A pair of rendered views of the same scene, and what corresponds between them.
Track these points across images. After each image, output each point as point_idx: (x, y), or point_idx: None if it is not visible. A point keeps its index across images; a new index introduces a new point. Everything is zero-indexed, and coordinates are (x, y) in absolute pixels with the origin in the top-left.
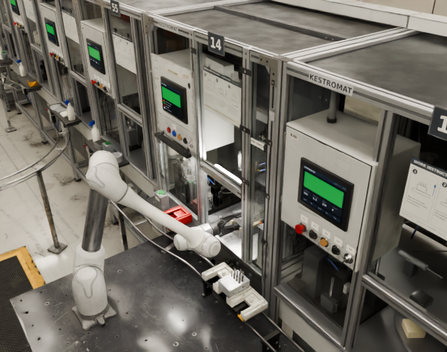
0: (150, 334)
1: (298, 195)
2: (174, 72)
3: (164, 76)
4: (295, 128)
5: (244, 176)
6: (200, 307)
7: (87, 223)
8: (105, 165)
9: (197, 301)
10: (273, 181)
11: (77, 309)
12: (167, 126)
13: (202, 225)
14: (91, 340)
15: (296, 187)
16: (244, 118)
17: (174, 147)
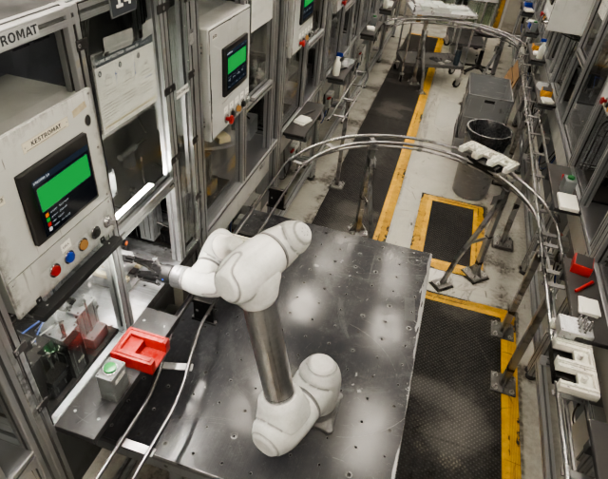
0: (296, 336)
1: (225, 89)
2: (51, 129)
3: (22, 170)
4: (213, 28)
5: (175, 152)
6: (233, 318)
7: (286, 352)
8: (275, 228)
9: (226, 325)
10: (198, 113)
11: (335, 405)
12: (49, 268)
13: (180, 270)
14: (345, 379)
15: (219, 86)
16: (167, 75)
17: (95, 261)
